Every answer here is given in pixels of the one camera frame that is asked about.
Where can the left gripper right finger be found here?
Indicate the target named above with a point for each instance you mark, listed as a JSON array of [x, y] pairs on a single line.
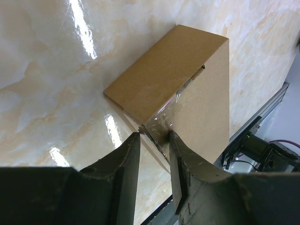
[[204, 194]]

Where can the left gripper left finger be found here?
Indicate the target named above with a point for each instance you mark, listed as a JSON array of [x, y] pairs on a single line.
[[103, 193]]

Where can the brown cardboard express box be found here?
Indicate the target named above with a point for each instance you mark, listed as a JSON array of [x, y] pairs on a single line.
[[180, 84]]

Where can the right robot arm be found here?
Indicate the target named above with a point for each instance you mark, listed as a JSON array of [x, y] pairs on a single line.
[[269, 156]]

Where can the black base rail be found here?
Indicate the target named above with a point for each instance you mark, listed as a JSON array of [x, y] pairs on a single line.
[[163, 215]]

